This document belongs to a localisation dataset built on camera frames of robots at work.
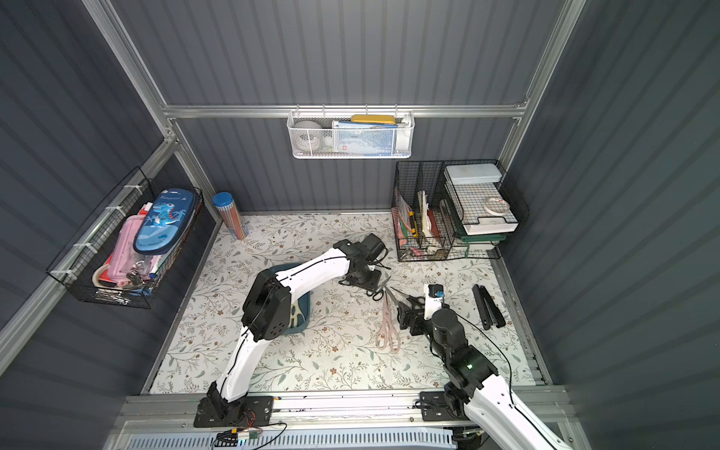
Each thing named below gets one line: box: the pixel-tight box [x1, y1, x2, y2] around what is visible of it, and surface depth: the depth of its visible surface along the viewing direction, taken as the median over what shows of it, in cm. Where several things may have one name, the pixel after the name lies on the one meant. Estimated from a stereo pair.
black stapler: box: [471, 284, 507, 331], surface depth 93 cm
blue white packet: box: [331, 120, 399, 157], surface depth 88 cm
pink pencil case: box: [107, 214, 151, 285], surface depth 70 cm
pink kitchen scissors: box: [375, 290, 401, 353], surface depth 89 cm
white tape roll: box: [292, 120, 324, 152], surface depth 90 cm
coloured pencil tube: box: [211, 191, 248, 240], surface depth 104 cm
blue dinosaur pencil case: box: [133, 188, 196, 256], surface depth 71 cm
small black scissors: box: [365, 275, 391, 301], surface depth 98 cm
